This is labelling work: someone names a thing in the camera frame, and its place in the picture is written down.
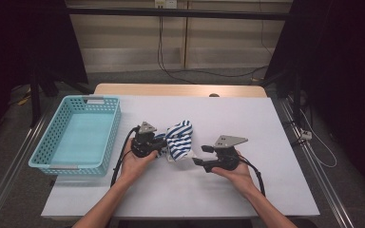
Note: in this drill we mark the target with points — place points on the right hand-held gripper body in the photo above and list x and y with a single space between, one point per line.
226 158

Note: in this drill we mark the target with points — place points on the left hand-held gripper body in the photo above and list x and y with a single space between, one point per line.
144 144

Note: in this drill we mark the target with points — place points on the blue white striped baby romper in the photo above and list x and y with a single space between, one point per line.
180 139

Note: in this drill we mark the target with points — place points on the light blue plastic basket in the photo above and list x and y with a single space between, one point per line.
82 136

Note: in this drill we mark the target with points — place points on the person's right hand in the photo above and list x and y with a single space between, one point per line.
239 179

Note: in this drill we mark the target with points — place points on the person's left hand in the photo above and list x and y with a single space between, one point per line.
133 167

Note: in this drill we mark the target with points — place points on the wooden table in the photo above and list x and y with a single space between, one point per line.
171 90

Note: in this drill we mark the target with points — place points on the small brown table knob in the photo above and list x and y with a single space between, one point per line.
214 95

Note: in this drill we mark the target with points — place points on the black metal stand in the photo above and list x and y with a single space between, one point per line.
35 95

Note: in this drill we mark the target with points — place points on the black curtain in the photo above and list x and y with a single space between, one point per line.
345 79
19 47

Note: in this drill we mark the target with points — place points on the metal floor rail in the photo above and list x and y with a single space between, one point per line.
320 171
9 177

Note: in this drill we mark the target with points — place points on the white wall socket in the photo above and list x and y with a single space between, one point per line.
165 3

